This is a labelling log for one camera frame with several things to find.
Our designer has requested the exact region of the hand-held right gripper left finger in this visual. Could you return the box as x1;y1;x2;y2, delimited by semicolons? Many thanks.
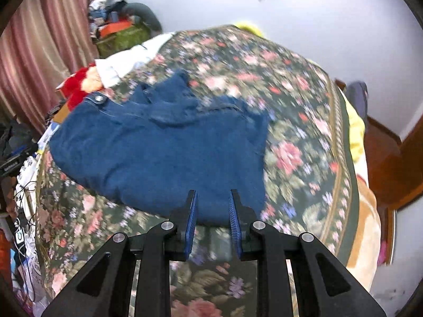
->
41;190;199;317

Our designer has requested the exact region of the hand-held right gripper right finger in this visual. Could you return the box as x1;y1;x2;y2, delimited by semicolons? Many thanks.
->
229;189;387;317

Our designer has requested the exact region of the blue denim jacket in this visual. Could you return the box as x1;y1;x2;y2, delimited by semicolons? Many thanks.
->
49;70;273;227

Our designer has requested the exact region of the pile of clothes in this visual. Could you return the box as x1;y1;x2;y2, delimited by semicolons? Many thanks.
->
88;0;128;37

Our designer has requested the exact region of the beige blanket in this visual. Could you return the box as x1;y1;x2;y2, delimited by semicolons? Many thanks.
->
344;152;383;292

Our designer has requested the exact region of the floral blanket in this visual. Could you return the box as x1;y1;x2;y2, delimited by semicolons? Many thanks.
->
35;25;361;317

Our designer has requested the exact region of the blue white booklet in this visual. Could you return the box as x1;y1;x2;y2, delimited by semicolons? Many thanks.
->
38;122;62;154

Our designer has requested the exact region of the white power strip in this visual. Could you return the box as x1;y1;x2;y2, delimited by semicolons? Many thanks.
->
16;157;42;186

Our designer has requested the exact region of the light blue shirt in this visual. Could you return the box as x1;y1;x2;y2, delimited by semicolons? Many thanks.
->
94;32;176;86

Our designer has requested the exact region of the dark blue cloth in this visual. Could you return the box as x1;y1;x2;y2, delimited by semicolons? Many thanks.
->
346;81;368;123

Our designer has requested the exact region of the red plush toy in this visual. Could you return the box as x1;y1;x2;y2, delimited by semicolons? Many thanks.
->
56;67;103;111

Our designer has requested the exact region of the wooden wardrobe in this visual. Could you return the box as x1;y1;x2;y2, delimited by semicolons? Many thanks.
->
398;106;423;210

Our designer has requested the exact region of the black bag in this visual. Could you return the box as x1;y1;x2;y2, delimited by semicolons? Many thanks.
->
0;119;38;176

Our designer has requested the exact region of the green storage box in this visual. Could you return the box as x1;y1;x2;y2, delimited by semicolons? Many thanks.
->
96;26;153;59

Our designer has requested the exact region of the orange box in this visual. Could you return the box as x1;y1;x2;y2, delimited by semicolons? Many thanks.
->
99;21;133;38

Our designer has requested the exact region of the grey tube pillow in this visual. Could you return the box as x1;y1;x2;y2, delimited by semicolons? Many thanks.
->
121;3;163;34

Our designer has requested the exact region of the striped pink curtain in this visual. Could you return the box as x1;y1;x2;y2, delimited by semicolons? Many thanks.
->
0;0;101;133

